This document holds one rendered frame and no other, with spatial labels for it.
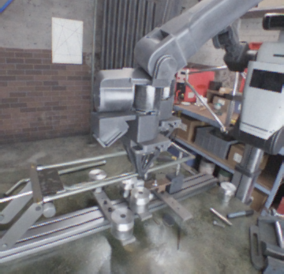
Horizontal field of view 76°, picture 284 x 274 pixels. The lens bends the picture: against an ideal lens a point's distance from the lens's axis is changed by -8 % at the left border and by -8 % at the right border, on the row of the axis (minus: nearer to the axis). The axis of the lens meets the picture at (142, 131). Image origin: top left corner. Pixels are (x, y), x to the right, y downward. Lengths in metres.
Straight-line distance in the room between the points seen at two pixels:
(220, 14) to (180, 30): 0.08
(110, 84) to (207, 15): 0.19
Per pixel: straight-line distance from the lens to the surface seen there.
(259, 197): 1.95
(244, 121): 0.99
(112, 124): 0.34
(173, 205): 0.57
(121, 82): 0.33
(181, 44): 0.34
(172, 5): 0.63
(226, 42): 0.99
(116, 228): 0.45
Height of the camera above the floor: 1.29
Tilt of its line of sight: 20 degrees down
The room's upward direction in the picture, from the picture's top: 6 degrees clockwise
